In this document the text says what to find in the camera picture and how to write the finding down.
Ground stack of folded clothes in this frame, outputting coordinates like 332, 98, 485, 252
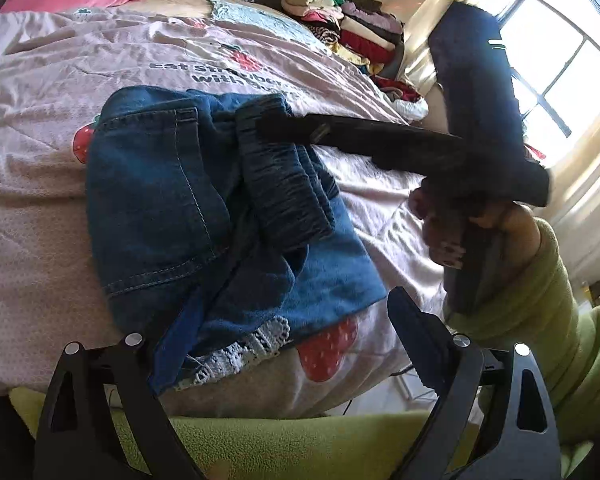
280, 0, 404, 79

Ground light blue lace cloth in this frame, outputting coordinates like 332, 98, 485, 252
208, 0, 327, 52

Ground right hand with red nails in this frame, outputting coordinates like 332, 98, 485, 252
407, 186, 541, 269

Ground window with dark frame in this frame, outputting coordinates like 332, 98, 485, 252
498, 0, 600, 164

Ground white red clothes heap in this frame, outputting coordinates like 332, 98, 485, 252
372, 75, 429, 122

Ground pink strawberry print duvet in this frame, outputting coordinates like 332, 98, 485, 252
0, 0, 444, 418

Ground green fleece sleeve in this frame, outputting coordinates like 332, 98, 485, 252
9, 216, 600, 480

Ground blue denim lace-trimmed pants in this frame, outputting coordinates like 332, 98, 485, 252
85, 86, 386, 392

